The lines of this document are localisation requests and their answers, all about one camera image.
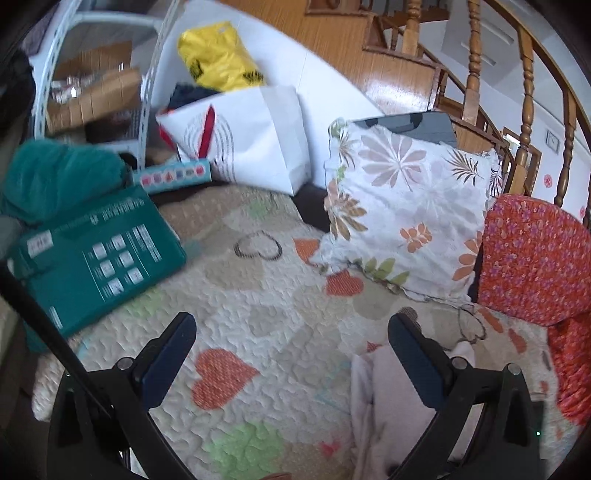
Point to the wooden staircase railing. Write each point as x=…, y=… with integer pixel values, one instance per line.
x=526, y=115

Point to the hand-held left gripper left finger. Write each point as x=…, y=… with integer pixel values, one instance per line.
x=161, y=374

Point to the pale pink embroidered top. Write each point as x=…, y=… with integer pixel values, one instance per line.
x=392, y=415

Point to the heart patterned quilt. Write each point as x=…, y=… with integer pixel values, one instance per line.
x=277, y=300

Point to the white paper bag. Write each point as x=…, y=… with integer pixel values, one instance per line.
x=268, y=138

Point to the wall switch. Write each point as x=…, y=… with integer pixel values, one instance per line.
x=552, y=141

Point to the grey folded item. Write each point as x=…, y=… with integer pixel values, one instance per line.
x=429, y=127

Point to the dark blue cloth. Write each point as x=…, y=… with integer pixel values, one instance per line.
x=189, y=94

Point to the white floral pillow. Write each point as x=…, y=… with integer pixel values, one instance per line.
x=406, y=207

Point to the open cardboard box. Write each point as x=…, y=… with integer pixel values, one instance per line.
x=92, y=101

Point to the teal towel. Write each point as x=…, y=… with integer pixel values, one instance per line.
x=60, y=175

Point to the long colourful patterned box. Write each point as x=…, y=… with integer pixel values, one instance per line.
x=171, y=175

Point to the red floral cushion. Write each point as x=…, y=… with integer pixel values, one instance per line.
x=531, y=258

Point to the red floral cloth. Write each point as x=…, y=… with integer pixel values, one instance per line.
x=572, y=369

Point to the red wall sticker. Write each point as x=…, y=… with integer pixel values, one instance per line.
x=549, y=180

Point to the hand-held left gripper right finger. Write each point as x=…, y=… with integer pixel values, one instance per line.
x=415, y=364

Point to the teal cardboard box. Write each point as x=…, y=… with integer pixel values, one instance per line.
x=92, y=286

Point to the white metal shelf rack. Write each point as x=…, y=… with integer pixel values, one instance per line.
x=152, y=69

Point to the yellow plastic bag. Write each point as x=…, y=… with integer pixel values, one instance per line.
x=217, y=55

